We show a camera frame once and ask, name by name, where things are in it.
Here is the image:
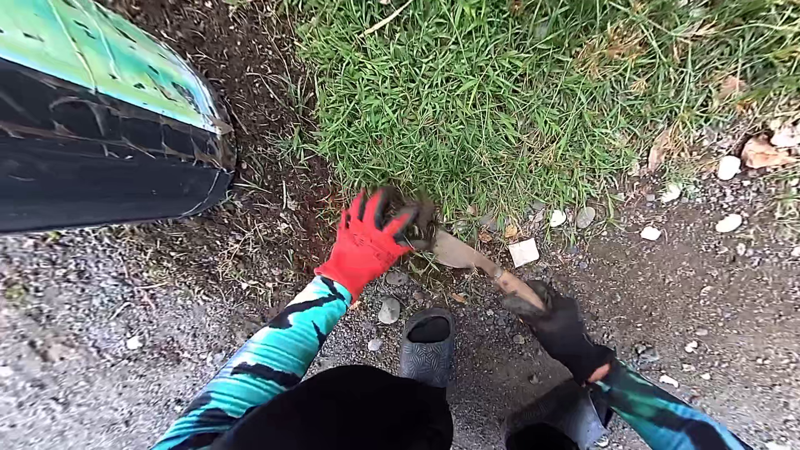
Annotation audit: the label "person's left hand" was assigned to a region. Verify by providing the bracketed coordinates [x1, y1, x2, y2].
[314, 187, 433, 305]

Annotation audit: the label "person's right hand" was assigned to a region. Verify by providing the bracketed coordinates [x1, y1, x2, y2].
[502, 279, 617, 386]

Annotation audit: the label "dark clump of weeds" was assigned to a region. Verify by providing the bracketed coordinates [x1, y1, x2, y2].
[400, 190, 441, 250]

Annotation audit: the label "trowel with wooden handle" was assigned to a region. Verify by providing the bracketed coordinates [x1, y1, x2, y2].
[431, 228, 548, 312]

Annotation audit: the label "person's right forearm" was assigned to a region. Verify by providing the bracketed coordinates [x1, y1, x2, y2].
[587, 359, 756, 450]

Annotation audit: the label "person's left forearm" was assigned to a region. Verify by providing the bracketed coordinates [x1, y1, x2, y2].
[152, 275, 354, 450]

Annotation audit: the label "white square stone piece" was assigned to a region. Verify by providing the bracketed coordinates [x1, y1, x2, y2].
[508, 237, 540, 269]

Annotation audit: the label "patch of green grass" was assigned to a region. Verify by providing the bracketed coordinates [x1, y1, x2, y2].
[281, 0, 800, 241]

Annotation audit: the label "person's legs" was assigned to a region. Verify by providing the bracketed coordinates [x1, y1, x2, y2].
[209, 307, 616, 450]

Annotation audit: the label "dry pale stem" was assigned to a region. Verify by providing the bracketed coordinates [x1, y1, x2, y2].
[359, 0, 415, 38]

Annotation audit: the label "dry brown leaf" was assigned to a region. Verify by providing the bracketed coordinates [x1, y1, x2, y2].
[647, 127, 673, 173]

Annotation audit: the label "scattered pale pebbles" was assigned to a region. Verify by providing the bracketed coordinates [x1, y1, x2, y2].
[125, 128, 800, 388]

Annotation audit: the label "black and green plastic object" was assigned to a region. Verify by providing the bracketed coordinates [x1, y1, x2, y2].
[0, 0, 237, 235]

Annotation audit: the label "large brownish rock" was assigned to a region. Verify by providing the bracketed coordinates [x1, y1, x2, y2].
[741, 135, 798, 170]

